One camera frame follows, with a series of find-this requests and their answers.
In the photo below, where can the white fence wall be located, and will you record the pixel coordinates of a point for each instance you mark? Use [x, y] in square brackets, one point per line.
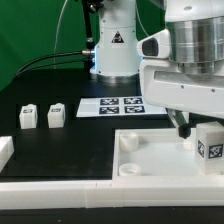
[117, 193]
[6, 150]

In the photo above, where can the white square tabletop tray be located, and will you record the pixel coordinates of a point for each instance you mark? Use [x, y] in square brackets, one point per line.
[149, 153]

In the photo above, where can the white sheet with markers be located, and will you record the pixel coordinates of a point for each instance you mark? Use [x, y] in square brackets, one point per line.
[117, 106]

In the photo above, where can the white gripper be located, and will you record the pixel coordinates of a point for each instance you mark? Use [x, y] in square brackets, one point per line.
[162, 84]

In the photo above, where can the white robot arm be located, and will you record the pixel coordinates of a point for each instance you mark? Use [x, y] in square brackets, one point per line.
[180, 68]

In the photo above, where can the black camera pole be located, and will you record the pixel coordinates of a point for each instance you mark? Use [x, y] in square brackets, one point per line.
[89, 6]

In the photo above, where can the white front fence wall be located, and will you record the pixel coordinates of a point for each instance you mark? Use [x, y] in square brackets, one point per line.
[117, 193]

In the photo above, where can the white left fence wall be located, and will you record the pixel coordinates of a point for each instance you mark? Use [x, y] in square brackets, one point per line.
[6, 150]

